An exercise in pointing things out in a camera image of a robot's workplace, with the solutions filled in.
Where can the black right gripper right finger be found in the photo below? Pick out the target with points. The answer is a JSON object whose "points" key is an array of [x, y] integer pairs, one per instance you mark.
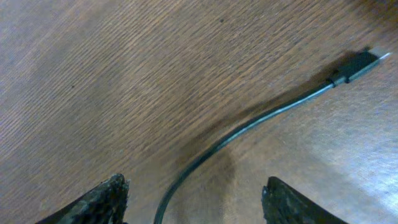
{"points": [[282, 204]]}

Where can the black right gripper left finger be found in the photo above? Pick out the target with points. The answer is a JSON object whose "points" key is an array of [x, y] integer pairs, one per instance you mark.
{"points": [[104, 204]]}

